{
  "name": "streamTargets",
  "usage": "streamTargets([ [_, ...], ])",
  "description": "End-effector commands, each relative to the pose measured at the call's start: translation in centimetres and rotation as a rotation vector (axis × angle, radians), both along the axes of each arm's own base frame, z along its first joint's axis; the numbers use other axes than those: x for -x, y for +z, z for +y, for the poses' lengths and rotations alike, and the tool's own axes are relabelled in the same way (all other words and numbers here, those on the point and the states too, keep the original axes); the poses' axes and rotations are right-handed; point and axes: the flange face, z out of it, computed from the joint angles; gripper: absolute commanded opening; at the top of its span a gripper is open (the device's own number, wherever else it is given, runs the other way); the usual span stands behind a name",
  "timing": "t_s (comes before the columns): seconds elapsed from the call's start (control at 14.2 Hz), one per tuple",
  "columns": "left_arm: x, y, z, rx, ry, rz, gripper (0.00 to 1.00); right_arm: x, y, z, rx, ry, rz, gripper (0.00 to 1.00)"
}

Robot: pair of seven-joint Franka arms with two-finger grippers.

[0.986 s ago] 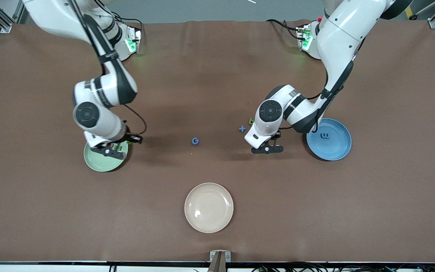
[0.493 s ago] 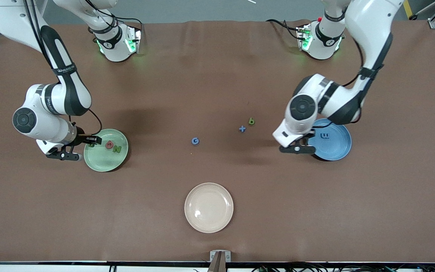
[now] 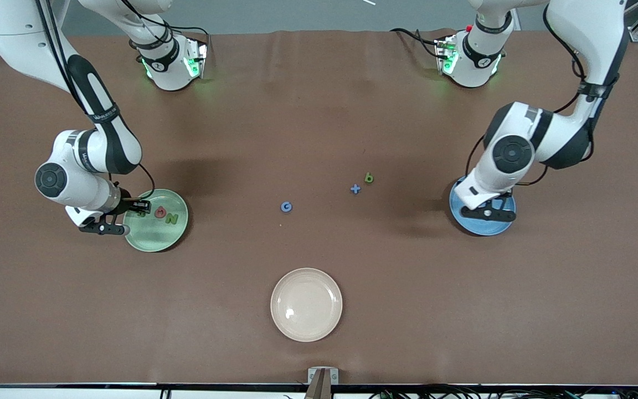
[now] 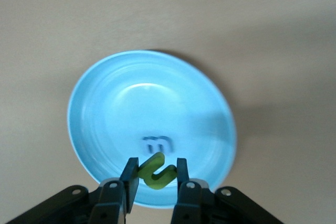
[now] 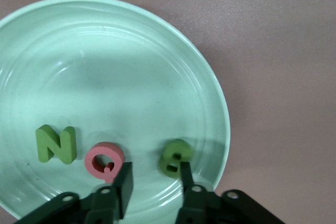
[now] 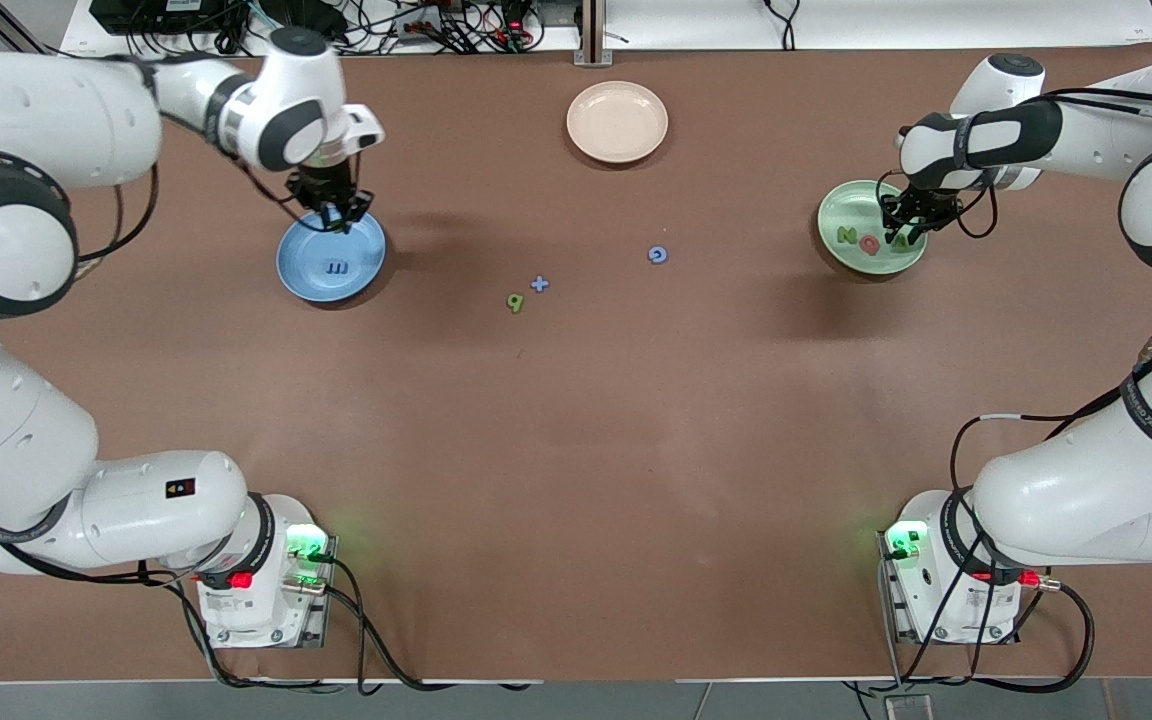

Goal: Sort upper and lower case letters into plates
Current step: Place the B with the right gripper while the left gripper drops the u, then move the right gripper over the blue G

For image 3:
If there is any light green plate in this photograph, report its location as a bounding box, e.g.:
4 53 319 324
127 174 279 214
124 188 189 253

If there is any blue plate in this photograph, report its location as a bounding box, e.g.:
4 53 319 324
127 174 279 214
449 176 517 237

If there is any brown table mat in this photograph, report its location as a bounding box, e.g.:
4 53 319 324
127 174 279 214
0 29 638 386

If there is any beige plate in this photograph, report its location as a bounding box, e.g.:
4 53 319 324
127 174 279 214
270 268 343 343

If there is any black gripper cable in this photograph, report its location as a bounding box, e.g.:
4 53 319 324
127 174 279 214
465 3 596 186
34 0 156 201

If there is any black arm base cable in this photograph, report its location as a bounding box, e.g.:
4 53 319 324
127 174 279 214
390 28 447 59
133 0 212 48

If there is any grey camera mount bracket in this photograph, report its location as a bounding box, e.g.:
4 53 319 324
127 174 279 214
305 367 339 399

